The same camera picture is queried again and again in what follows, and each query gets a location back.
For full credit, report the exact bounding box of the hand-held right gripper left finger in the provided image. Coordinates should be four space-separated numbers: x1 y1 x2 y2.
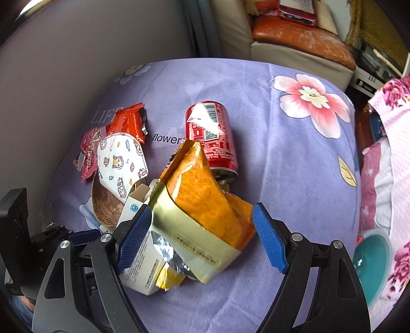
32 205 153 333

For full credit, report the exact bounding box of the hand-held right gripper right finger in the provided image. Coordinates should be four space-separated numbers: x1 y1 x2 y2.
251 202 372 333

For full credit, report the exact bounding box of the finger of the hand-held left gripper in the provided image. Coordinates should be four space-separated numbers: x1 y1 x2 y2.
67 228 103 249

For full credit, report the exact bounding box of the white carton box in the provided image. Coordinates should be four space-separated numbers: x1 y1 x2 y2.
120 182 169 296

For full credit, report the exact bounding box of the brown paper bowl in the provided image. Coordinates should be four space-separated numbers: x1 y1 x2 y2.
91 178 129 228

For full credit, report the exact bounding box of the orange snack bag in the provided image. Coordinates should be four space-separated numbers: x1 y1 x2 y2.
149 138 257 284

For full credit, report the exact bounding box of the cartoon print face mask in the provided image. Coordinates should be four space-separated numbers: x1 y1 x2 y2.
97 133 150 205

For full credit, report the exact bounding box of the pink snack wrapper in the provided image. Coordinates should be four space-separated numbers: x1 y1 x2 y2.
73 126 108 184

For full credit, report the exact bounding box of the teal plastic bucket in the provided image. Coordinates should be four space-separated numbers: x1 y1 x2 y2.
352 228 393 308

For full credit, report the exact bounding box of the red soda can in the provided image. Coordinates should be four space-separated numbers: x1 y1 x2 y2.
185 101 239 180

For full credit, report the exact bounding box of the orange-red foil packet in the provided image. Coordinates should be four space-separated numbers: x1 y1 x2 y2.
107 102 148 143

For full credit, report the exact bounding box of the purple floral blanket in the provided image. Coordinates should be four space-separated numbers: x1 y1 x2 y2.
32 58 362 333

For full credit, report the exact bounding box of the pink floral quilt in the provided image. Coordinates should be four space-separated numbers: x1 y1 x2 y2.
359 75 410 321

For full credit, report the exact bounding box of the white low shelf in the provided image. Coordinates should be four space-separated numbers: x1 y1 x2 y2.
349 38 404 97

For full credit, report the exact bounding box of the orange seat cushion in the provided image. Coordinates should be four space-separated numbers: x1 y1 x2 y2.
251 14 357 69

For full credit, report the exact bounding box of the beige leather sofa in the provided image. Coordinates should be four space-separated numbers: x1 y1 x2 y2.
210 0 356 92

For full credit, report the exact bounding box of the grey-blue curtain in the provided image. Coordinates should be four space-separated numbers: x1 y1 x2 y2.
181 0 221 60

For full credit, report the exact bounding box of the bottle print pillow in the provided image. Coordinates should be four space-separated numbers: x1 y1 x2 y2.
277 0 317 26

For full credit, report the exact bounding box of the beige pillow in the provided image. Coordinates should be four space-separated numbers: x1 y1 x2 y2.
312 0 338 34

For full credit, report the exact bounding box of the cream plush cushion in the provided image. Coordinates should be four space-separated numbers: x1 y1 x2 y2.
245 0 281 16

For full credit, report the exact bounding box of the leopard print curtain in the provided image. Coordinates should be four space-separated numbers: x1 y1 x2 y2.
344 0 410 71

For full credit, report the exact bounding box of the window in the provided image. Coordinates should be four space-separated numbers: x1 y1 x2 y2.
16 0 55 20

